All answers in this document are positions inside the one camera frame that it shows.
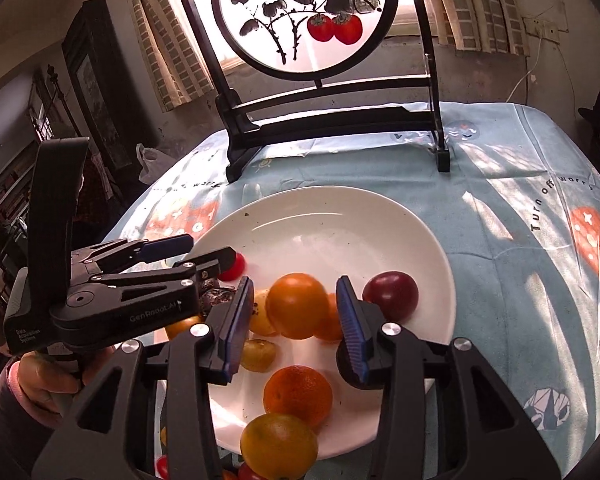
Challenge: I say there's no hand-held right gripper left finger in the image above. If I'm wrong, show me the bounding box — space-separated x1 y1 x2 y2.
32 276 256 480

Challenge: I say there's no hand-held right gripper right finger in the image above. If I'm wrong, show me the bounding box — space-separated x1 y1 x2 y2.
336 275 563 480

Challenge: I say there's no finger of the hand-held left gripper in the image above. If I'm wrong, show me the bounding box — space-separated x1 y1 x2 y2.
62 246 238 322
71 233 195 281

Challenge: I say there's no small yellow plum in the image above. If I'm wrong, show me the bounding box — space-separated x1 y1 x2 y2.
240 339 277 373

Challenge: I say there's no dark passion fruit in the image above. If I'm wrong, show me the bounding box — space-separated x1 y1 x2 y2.
199 272 241 318

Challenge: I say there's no dark red plum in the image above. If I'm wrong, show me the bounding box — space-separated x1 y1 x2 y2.
362 271 420 321

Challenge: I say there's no large bumpy orange tangerine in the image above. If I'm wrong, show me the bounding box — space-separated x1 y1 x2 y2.
263 365 334 429

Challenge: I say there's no white round plate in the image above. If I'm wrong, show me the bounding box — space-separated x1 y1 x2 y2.
172 186 457 461

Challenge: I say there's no yellow orange tangerine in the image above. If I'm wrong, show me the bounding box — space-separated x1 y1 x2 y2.
240 412 319 480

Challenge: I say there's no person's left forearm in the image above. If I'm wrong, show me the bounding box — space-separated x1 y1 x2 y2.
0 357 46 461

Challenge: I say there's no person's left hand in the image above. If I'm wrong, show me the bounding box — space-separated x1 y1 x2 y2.
17 344 118 413

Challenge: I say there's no wooden bookshelf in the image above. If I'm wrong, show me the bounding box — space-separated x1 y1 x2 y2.
0 140 36 306

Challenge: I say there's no white plastic bag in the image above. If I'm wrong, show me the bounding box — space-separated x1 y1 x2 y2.
136 143 173 181

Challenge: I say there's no light blue printed tablecloth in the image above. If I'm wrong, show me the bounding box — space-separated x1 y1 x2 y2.
102 100 600 480

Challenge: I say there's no checked curtain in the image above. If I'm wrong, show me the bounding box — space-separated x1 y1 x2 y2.
124 0 216 112
414 0 531 56

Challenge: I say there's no painted round screen black stand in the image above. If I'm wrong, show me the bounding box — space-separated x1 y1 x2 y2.
169 0 452 183

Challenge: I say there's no window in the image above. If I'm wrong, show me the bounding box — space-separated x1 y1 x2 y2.
219 0 433 73

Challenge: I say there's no dark framed wall picture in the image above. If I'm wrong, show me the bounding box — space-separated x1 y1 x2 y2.
62 0 131 171

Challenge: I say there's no white wall outlet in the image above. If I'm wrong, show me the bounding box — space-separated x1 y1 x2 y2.
524 16 561 44

